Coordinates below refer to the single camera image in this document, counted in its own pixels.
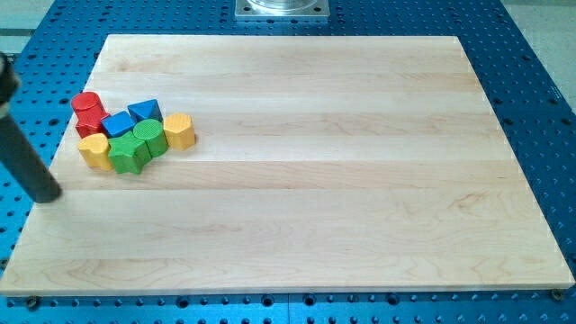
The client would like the board clamp screw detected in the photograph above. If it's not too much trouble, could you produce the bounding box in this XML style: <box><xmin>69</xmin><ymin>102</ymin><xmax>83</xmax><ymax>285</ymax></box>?
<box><xmin>551</xmin><ymin>289</ymin><xmax>563</xmax><ymax>301</ymax></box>
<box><xmin>25</xmin><ymin>296</ymin><xmax>40</xmax><ymax>310</ymax></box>

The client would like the right board clamp screw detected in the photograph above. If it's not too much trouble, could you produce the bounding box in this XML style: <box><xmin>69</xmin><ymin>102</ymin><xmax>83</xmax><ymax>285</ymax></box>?
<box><xmin>551</xmin><ymin>289</ymin><xmax>563</xmax><ymax>301</ymax></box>

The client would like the red cylinder block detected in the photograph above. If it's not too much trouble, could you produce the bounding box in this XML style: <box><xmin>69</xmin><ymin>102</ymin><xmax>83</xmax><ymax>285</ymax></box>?
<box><xmin>71</xmin><ymin>92</ymin><xmax>108</xmax><ymax>121</ymax></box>

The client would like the yellow heart block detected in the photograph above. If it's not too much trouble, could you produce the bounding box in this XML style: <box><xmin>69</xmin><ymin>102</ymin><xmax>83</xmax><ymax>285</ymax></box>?
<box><xmin>77</xmin><ymin>133</ymin><xmax>113</xmax><ymax>171</ymax></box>

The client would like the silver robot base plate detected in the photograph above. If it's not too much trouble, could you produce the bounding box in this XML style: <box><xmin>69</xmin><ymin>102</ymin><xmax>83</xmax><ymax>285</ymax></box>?
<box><xmin>235</xmin><ymin>0</ymin><xmax>330</xmax><ymax>18</ymax></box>

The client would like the green star block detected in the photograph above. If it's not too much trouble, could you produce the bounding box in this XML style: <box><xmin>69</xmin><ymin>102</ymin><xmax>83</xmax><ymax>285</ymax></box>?
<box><xmin>108</xmin><ymin>131</ymin><xmax>152</xmax><ymax>175</ymax></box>

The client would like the left board clamp screw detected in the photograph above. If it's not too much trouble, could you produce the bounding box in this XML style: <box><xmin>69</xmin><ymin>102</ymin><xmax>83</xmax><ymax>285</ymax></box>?
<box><xmin>25</xmin><ymin>296</ymin><xmax>40</xmax><ymax>310</ymax></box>

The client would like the green cylinder block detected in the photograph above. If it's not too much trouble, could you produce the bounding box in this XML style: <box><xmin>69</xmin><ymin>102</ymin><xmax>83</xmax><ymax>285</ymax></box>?
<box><xmin>133</xmin><ymin>119</ymin><xmax>168</xmax><ymax>158</ymax></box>

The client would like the blue triangle block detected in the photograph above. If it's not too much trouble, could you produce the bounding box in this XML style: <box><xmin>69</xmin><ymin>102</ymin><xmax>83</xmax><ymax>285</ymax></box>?
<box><xmin>127</xmin><ymin>99</ymin><xmax>163</xmax><ymax>122</ymax></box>

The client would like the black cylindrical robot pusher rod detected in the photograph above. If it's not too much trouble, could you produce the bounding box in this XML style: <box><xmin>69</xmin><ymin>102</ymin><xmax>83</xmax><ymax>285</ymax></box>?
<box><xmin>1</xmin><ymin>52</ymin><xmax>62</xmax><ymax>203</ymax></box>

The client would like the yellow hexagon block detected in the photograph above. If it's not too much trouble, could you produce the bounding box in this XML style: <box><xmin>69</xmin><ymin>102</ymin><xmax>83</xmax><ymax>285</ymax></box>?
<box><xmin>163</xmin><ymin>112</ymin><xmax>196</xmax><ymax>150</ymax></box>

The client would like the blue cube block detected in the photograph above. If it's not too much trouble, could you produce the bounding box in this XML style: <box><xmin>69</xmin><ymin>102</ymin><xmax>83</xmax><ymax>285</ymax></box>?
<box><xmin>102</xmin><ymin>111</ymin><xmax>136</xmax><ymax>138</ymax></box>

